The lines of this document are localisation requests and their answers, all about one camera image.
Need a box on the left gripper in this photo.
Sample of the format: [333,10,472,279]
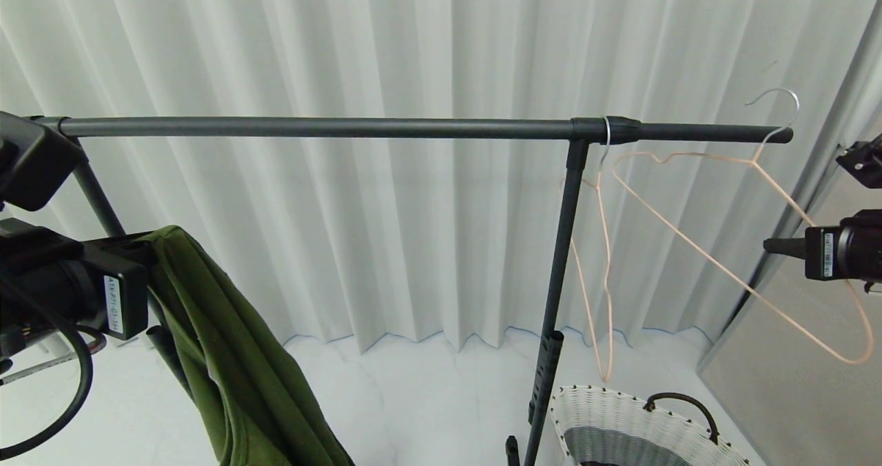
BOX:
[0,218,150,341]

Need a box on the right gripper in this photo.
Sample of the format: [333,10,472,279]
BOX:
[805,210,882,282]

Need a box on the pink clothes hanger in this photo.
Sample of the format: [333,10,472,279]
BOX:
[566,116,616,384]
[612,88,874,365]

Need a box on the green printed shirt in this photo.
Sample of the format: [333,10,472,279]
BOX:
[141,225,356,466]

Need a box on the white laundry basket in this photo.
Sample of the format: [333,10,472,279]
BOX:
[549,385,752,466]

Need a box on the black clothes rack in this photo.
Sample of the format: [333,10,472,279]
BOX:
[31,114,793,466]

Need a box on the white curtain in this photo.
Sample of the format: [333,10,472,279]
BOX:
[0,0,882,353]

